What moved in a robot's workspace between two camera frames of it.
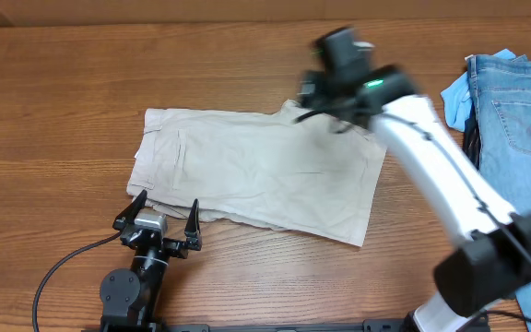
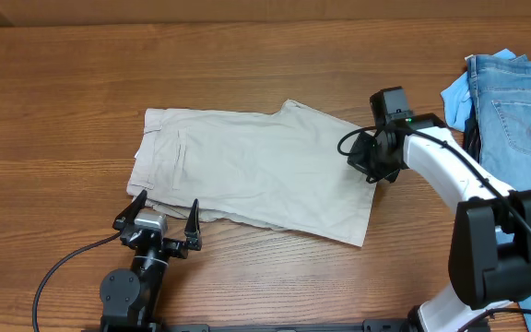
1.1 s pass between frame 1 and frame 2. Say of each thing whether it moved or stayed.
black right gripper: moved
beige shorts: stayed
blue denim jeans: stayed
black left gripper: stayed
